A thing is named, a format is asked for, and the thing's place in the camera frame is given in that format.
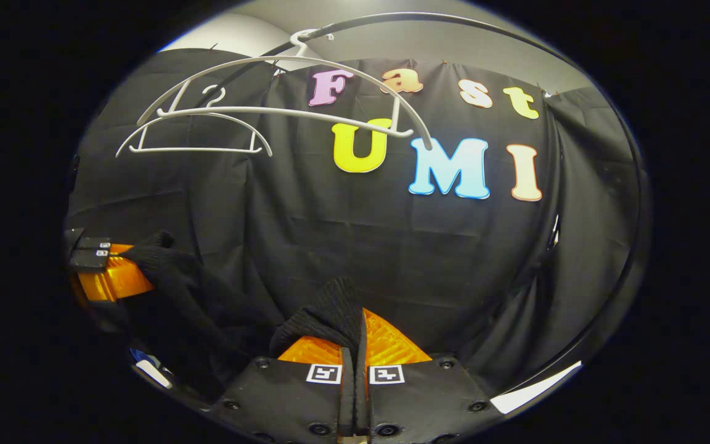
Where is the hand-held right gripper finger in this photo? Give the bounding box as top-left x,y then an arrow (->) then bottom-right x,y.
355,307 -> 507,444
210,336 -> 356,444

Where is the black ribbed knit jacket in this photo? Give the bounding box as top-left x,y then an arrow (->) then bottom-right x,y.
99,231 -> 365,405

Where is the white plastic clothes hanger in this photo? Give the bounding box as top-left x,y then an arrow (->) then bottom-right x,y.
136,29 -> 435,152
115,84 -> 274,158

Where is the black metal clothes rack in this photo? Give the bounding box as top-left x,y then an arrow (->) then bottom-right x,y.
195,12 -> 647,398

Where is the black backdrop cloth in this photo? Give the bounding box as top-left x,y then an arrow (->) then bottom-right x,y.
65,48 -> 648,395

